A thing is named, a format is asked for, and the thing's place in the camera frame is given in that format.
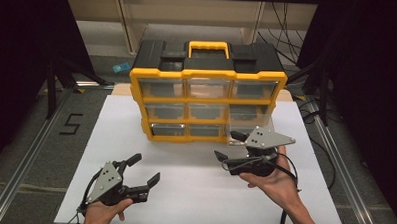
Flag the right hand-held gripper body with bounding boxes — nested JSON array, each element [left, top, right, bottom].
[[224, 124, 297, 178]]

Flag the yellow and black organizer cabinet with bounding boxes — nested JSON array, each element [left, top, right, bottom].
[[126, 38, 289, 148]]

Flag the small blue packet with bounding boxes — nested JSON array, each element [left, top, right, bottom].
[[112, 61, 132, 75]]

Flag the rows of clear drawers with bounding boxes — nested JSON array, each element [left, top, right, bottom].
[[137, 75, 279, 141]]

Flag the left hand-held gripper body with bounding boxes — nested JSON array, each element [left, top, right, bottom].
[[86, 159, 151, 208]]

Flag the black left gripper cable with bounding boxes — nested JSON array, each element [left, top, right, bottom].
[[67, 169, 106, 224]]

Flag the bundle of black cables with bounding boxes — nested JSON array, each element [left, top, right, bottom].
[[256, 2, 324, 84]]

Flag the person's left hand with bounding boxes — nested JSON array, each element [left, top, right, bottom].
[[82, 196, 134, 224]]

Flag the person's right hand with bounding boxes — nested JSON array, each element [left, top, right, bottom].
[[237, 143, 303, 209]]

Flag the beige furniture frame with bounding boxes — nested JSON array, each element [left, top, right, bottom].
[[64, 0, 318, 62]]

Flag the aluminium floor rail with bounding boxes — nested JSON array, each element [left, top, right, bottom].
[[306, 104, 386, 224], [0, 84, 75, 224]]

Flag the clear plastic organizer drawer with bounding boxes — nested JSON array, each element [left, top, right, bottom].
[[227, 104, 277, 149]]

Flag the black metal stand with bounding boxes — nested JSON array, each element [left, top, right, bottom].
[[43, 58, 61, 120]]

